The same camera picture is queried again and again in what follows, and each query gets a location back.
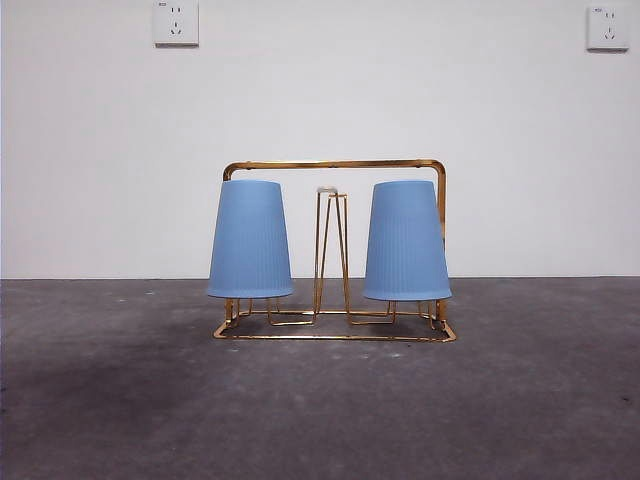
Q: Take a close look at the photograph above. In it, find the blue ribbed plastic cup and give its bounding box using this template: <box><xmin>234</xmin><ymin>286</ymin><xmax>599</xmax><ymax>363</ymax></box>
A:
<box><xmin>361</xmin><ymin>179</ymin><xmax>454</xmax><ymax>303</ymax></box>
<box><xmin>206</xmin><ymin>179</ymin><xmax>295</xmax><ymax>301</ymax></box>

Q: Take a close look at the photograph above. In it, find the gold wire cup rack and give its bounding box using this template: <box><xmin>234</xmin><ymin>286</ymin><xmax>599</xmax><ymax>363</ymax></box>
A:
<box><xmin>211</xmin><ymin>158</ymin><xmax>457</xmax><ymax>344</ymax></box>

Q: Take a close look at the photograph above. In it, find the white wall power socket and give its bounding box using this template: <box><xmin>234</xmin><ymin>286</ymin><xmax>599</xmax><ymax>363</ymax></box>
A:
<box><xmin>152</xmin><ymin>0</ymin><xmax>200</xmax><ymax>49</ymax></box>
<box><xmin>585</xmin><ymin>4</ymin><xmax>631</xmax><ymax>53</ymax></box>

